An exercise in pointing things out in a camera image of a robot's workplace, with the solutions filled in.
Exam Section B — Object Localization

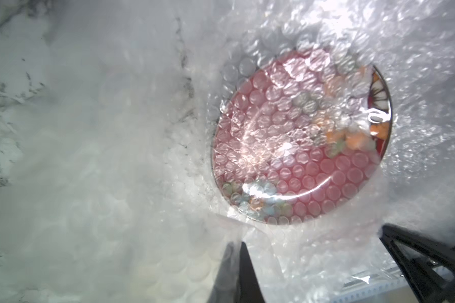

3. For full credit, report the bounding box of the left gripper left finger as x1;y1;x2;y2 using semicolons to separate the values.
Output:
207;242;239;303

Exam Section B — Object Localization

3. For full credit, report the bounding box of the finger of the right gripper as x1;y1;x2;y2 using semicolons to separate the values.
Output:
380;224;455;265
381;237;455;303

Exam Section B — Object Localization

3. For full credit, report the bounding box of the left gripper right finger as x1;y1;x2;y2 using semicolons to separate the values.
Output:
238;242;265;303

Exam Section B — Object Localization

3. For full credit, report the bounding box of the red floral plate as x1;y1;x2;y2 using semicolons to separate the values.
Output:
211;49;393;225

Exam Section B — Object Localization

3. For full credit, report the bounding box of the bubble dark red plate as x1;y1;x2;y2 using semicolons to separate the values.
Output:
0;1;455;302

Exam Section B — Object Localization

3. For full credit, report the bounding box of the aluminium front rail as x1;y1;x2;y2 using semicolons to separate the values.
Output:
330;267;418;302

